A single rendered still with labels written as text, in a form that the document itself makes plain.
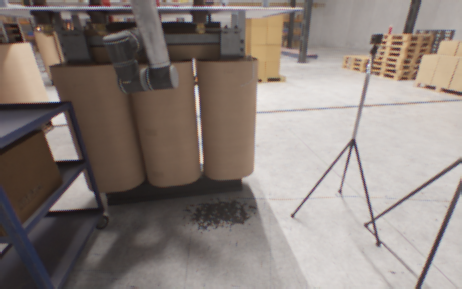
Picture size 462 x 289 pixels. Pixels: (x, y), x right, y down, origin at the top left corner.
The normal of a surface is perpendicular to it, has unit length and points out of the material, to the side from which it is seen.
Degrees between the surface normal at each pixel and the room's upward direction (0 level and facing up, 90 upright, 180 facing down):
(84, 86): 90
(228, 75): 90
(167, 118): 90
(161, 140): 90
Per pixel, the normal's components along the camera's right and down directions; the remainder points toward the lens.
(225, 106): 0.18, 0.43
